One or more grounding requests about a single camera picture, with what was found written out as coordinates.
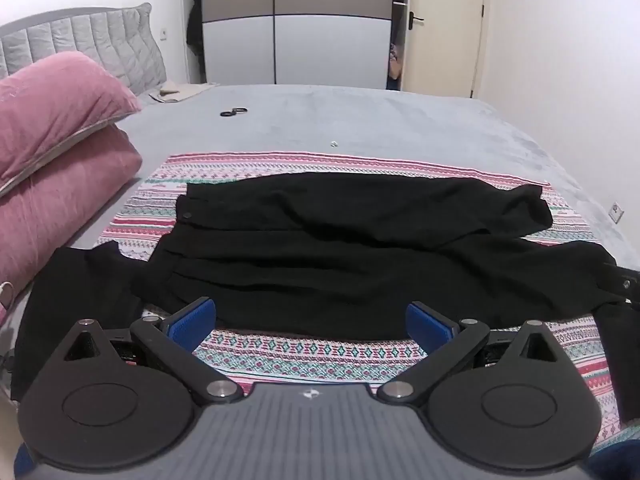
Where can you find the pink pillow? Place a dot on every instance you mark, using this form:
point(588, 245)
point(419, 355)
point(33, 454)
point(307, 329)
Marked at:
point(55, 210)
point(55, 105)

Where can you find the folded black cloth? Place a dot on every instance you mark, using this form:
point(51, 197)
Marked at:
point(70, 290)

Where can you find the cream door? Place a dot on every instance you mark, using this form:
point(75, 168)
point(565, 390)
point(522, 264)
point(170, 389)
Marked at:
point(445, 35)

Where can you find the small black looped item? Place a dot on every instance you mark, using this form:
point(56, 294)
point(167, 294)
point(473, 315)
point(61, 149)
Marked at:
point(233, 111)

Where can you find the grey padded headboard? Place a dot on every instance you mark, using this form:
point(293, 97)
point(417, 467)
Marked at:
point(105, 35)

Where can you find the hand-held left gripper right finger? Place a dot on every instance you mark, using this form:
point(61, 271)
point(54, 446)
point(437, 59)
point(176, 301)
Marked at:
point(430, 322)

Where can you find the hanging dark clothes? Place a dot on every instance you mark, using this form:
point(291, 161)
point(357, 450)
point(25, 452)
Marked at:
point(193, 25)

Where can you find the striped patterned blanket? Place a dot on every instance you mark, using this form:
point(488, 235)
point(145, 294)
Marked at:
point(325, 355)

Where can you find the grey bed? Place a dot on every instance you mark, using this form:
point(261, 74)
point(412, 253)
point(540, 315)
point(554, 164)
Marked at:
point(360, 120)

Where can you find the white and brown wardrobe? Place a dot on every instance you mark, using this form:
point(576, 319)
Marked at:
point(300, 25)

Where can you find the beige cloth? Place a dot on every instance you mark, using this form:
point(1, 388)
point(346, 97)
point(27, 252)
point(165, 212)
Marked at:
point(182, 91)

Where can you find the black pants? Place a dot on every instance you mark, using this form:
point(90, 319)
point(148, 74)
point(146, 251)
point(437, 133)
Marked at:
point(350, 260)

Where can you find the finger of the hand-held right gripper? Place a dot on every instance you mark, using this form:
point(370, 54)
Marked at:
point(625, 285)

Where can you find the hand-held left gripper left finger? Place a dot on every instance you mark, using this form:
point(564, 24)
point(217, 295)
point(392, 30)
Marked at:
point(192, 321)

